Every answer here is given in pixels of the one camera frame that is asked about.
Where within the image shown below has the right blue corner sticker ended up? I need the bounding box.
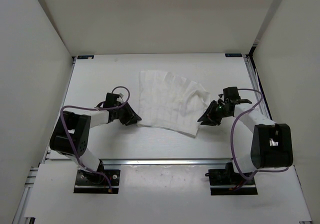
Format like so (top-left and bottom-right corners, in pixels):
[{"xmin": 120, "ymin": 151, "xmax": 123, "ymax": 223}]
[{"xmin": 225, "ymin": 53, "xmax": 243, "ymax": 58}]

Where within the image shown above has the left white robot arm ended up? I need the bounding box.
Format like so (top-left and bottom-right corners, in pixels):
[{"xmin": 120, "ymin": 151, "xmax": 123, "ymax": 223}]
[{"xmin": 49, "ymin": 92, "xmax": 142, "ymax": 184}]

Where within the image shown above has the white foam front board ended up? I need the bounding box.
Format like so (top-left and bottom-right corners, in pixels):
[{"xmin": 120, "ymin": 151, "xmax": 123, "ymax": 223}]
[{"xmin": 24, "ymin": 163, "xmax": 311, "ymax": 224}]

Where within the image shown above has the left blue corner sticker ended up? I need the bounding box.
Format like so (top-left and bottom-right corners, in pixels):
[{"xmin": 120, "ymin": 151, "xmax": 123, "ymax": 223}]
[{"xmin": 77, "ymin": 55, "xmax": 94, "ymax": 60}]

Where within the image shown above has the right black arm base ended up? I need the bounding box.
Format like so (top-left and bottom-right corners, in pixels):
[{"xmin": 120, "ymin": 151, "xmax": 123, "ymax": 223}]
[{"xmin": 205, "ymin": 162, "xmax": 258, "ymax": 196}]

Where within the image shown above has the blue corner sticker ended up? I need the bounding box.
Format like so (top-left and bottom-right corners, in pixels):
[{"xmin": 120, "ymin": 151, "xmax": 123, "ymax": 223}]
[
  {"xmin": 77, "ymin": 55, "xmax": 94, "ymax": 60},
  {"xmin": 225, "ymin": 53, "xmax": 243, "ymax": 58}
]

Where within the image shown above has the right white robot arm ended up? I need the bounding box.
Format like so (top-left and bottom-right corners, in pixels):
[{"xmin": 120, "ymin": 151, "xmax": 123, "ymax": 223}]
[{"xmin": 198, "ymin": 86, "xmax": 294, "ymax": 184}]

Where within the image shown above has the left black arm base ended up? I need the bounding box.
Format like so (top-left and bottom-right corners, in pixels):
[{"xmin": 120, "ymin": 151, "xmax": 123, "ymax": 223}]
[{"xmin": 73, "ymin": 166, "xmax": 121, "ymax": 195}]

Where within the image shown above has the white pleated skirt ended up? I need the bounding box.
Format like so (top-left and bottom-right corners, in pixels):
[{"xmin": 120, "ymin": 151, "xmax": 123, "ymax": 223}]
[{"xmin": 137, "ymin": 70, "xmax": 211, "ymax": 138}]

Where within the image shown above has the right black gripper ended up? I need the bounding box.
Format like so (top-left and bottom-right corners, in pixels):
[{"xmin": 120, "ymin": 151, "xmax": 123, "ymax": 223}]
[{"xmin": 197, "ymin": 100, "xmax": 231, "ymax": 127}]

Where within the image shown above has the aluminium table edge rail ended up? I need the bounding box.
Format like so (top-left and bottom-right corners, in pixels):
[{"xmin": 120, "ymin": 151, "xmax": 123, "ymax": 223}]
[{"xmin": 102, "ymin": 158, "xmax": 232, "ymax": 166}]

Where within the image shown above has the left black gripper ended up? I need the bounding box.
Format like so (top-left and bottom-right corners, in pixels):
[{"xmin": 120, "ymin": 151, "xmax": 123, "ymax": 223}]
[{"xmin": 114, "ymin": 101, "xmax": 141, "ymax": 126}]

